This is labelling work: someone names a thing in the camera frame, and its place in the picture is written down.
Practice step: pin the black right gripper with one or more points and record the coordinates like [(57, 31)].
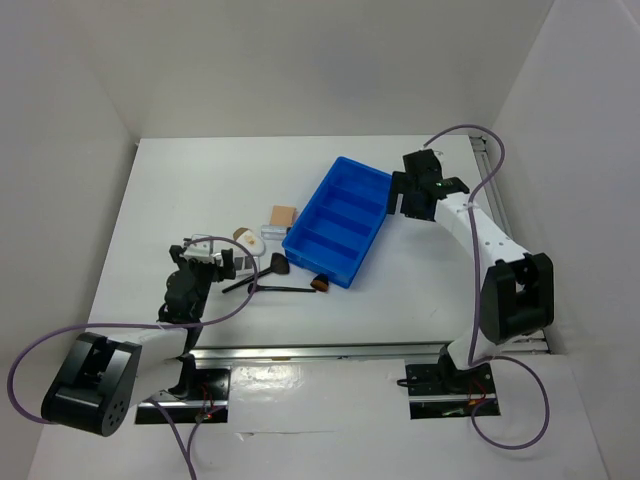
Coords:
[(400, 185)]

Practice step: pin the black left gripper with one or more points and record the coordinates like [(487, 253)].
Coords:
[(185, 263)]

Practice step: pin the white oval makeup sponge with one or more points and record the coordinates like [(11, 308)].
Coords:
[(250, 240)]

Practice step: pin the thin black makeup brush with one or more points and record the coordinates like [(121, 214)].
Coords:
[(254, 288)]

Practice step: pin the black fan makeup brush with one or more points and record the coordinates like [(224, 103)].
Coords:
[(279, 265)]

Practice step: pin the short brown kabuki brush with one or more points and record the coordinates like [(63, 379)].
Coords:
[(320, 283)]

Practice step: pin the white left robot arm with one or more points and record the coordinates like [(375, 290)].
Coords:
[(102, 376)]

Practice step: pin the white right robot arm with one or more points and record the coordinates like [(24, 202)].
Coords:
[(513, 288)]

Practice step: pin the beige square makeup sponge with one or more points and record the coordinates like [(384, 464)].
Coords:
[(283, 216)]

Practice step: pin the hair pin card in plastic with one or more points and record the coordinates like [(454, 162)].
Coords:
[(243, 265)]

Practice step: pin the blue divided plastic bin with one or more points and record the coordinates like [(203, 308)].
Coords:
[(336, 228)]

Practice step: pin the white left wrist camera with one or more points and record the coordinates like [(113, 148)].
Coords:
[(200, 247)]

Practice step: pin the front aluminium rail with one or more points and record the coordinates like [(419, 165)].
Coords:
[(320, 352)]

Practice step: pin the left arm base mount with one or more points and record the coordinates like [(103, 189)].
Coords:
[(206, 401)]

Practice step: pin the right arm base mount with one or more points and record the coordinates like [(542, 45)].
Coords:
[(432, 396)]

